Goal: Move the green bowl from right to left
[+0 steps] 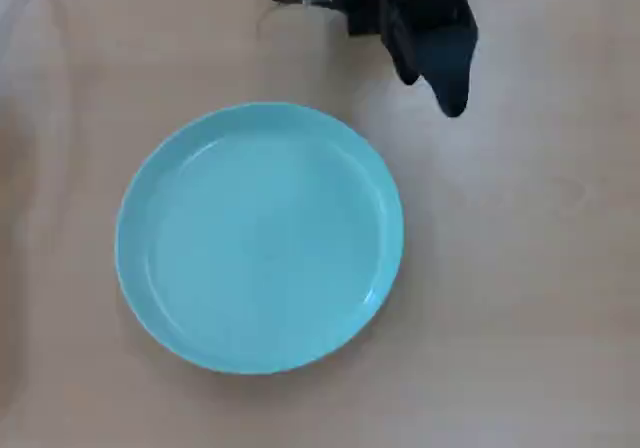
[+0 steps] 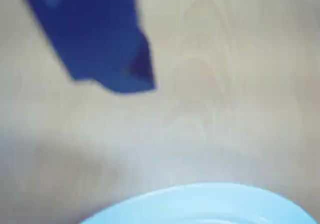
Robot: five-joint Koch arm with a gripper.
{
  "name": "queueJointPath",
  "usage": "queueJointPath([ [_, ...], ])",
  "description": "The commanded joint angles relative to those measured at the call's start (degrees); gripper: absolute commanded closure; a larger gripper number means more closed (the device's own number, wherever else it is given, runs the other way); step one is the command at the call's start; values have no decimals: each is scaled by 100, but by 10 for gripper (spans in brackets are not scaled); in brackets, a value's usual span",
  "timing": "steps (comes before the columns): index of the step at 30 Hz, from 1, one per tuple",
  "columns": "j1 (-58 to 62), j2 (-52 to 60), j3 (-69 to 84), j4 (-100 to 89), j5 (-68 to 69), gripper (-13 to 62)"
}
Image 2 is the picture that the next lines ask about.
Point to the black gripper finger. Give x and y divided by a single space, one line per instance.
100 41

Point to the light green shallow bowl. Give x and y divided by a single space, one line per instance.
200 206

